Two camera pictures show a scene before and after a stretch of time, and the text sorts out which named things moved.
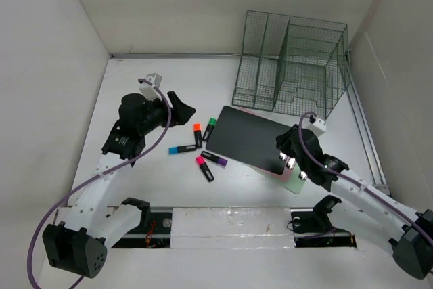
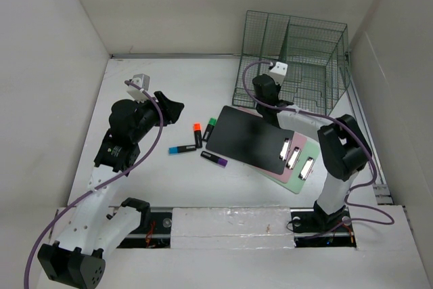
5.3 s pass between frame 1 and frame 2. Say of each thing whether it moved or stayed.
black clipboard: stayed
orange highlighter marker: stayed
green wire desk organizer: stayed
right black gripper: moved
